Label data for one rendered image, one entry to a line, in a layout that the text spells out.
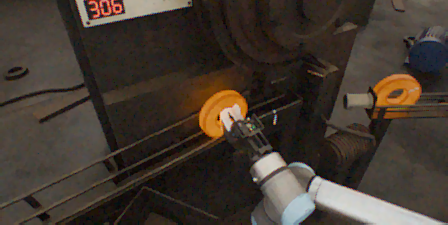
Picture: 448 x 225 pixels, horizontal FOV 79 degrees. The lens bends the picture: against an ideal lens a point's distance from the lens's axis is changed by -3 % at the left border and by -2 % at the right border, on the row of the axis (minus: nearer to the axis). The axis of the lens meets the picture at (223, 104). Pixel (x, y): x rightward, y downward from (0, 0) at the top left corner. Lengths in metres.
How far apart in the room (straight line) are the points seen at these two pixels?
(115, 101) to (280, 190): 0.46
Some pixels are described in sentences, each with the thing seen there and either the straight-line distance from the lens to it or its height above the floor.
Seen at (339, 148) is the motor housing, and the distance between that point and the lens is 1.14.
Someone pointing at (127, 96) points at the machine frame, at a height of 0.87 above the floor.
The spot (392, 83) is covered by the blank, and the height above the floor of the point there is 0.76.
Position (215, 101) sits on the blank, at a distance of 0.79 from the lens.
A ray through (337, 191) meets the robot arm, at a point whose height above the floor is 0.65.
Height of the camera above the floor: 1.30
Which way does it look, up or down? 39 degrees down
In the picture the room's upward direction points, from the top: straight up
